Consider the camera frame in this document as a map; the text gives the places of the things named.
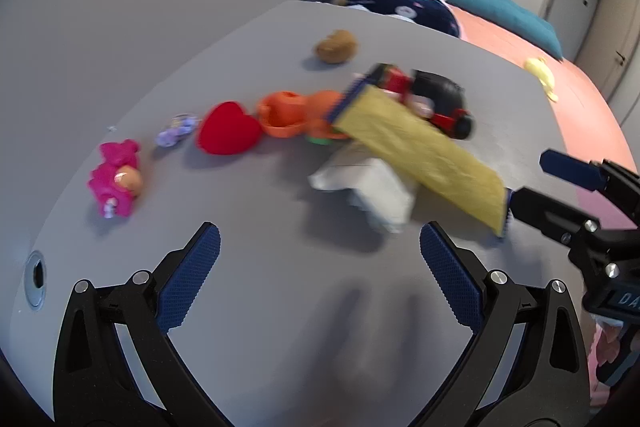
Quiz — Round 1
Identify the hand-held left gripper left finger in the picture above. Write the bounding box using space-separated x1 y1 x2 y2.
52 222 236 427

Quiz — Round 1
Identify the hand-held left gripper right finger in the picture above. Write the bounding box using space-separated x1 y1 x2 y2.
410 221 593 427

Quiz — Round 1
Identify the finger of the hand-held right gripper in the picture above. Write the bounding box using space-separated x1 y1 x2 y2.
505 186 601 258
539 149 640 228

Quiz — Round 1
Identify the yellow snack packet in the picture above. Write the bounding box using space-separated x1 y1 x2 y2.
327 74 512 240

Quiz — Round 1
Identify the black and red toy car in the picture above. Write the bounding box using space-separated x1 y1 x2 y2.
367 63 477 142

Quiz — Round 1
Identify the orange plastic cup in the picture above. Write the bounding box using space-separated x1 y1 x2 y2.
256 90 311 140

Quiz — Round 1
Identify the orange and green toy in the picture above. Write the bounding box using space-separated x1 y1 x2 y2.
300 90 352 146

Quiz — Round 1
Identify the orange bed sheet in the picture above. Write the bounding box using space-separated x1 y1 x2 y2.
445 2 638 233

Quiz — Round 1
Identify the yellow plush toy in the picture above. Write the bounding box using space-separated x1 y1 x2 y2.
523 56 560 102

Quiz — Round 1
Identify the pink doll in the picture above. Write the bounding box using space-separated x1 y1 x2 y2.
88 138 145 220

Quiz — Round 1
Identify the small purple toy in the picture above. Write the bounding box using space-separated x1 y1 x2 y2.
156 113 201 148

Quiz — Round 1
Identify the red heart plush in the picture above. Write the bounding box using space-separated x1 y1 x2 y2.
196 101 262 156

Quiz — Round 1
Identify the round metal desk grommet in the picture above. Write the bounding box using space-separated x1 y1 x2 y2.
25 250 48 310

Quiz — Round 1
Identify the teal long cushion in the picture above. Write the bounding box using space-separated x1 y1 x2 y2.
404 0 563 60

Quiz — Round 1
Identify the navy patterned blanket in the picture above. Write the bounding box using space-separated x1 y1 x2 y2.
345 0 461 38

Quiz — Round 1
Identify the brown plush toy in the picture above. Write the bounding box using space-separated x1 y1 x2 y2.
313 29 359 65

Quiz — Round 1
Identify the grey door with lever handle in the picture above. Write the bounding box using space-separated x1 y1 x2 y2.
572 0 640 125

